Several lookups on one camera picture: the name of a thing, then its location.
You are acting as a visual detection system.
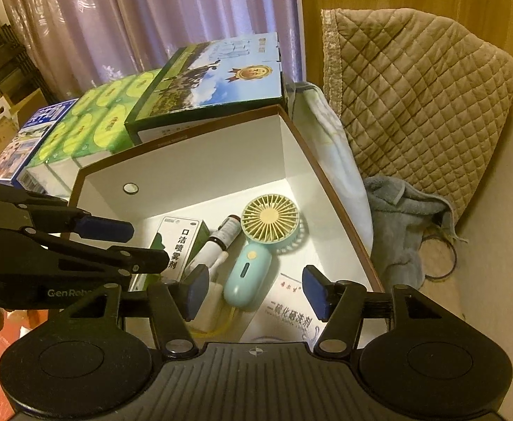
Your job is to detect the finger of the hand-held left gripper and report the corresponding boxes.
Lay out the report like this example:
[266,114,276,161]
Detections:
[0,228,170,289]
[0,183,135,243]

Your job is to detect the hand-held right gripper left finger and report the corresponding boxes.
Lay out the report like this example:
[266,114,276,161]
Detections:
[61,264,211,357]

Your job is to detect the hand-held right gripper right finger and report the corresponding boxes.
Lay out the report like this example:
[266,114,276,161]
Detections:
[302,264,444,354]

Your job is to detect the white charger block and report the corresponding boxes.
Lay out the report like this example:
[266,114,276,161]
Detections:
[190,281,236,334]

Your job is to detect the white and blue medicine box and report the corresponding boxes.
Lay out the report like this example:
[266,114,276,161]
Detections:
[256,278,327,343]

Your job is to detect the green and white medicine box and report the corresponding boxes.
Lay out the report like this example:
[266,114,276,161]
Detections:
[129,217,211,292]

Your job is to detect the white spray bottle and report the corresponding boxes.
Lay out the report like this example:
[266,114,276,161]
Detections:
[182,215,242,282]

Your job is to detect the teal handheld fan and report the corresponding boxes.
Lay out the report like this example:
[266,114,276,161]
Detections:
[223,196,306,312]

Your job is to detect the white storage box brown rim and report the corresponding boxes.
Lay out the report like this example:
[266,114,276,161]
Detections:
[66,104,386,347]

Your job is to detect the green tissue multipack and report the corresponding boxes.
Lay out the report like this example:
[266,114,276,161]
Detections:
[22,69,163,194]

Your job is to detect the grey towel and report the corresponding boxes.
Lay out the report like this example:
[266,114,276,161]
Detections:
[364,175,470,292]

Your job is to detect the blue printed box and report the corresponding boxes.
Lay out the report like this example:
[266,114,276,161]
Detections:
[0,99,79,194]

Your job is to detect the light printed pillow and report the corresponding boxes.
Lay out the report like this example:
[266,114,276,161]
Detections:
[288,81,375,255]

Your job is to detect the green landscape print carton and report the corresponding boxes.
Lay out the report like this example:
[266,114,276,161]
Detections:
[125,32,289,145]

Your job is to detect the dark folding rack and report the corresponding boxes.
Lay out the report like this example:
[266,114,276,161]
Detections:
[0,7,60,106]

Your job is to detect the lilac curtain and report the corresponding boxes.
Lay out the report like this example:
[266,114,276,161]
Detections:
[0,0,305,106]

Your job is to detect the beige quilted cover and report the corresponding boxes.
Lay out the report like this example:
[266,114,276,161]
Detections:
[321,7,513,229]

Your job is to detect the black hair tie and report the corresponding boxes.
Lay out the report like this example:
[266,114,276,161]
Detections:
[420,237,458,280]

